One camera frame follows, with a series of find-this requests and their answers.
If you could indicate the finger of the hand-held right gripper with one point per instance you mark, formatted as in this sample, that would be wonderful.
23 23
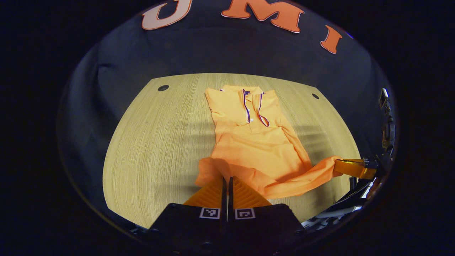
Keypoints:
355 169

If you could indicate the orange polo T-shirt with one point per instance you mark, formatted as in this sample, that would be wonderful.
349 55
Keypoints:
256 149

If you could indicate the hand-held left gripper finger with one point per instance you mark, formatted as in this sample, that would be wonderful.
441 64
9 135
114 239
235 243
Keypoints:
230 195
224 195

